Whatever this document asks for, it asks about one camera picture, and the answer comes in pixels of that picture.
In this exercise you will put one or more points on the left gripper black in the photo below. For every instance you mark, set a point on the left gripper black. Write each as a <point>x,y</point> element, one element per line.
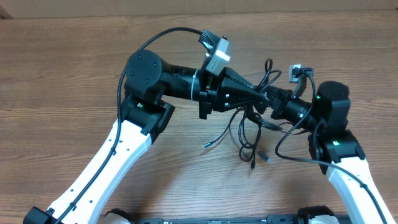
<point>205,98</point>

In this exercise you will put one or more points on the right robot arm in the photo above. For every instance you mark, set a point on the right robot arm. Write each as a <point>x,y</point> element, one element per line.
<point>333,147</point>

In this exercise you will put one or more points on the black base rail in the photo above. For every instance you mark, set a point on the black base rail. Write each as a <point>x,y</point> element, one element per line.
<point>316,214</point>

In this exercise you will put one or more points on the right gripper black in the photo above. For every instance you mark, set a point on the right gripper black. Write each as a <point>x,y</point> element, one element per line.
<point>278,106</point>

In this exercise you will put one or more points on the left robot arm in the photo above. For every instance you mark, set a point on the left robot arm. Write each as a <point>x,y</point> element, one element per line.
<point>142,116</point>

